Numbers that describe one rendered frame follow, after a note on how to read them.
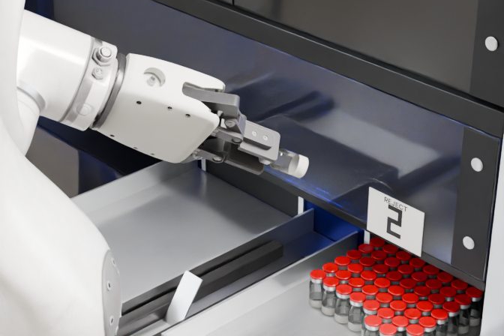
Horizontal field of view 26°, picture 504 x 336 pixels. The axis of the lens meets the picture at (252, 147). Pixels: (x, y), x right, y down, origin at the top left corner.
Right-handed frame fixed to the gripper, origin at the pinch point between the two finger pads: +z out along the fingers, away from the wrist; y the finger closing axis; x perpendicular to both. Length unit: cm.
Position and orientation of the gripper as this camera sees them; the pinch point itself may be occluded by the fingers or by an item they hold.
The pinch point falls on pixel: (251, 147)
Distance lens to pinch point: 106.1
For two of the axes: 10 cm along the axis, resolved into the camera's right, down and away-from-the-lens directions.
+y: -4.6, 4.3, 7.8
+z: 8.8, 3.4, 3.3
